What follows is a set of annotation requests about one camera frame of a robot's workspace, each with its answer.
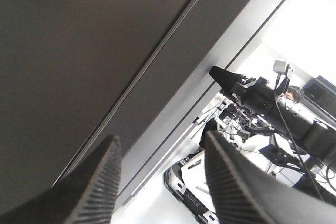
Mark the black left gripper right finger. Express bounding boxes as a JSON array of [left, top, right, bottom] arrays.
[[205, 131, 335, 223]]

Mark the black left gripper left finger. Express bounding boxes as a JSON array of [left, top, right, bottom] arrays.
[[1, 135, 121, 223]]

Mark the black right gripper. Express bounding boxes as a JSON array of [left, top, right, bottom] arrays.
[[209, 66, 282, 127]]

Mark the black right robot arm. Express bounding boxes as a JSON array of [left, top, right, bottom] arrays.
[[209, 66, 335, 170]]

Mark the black robot mobile base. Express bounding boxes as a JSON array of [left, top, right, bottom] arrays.
[[163, 151, 219, 223]]

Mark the person with black hair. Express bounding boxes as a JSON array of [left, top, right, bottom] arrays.
[[283, 86, 305, 104]]

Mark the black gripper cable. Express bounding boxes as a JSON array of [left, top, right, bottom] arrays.
[[274, 73, 323, 201]]

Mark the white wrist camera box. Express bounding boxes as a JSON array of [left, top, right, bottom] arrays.
[[272, 60, 294, 78]]

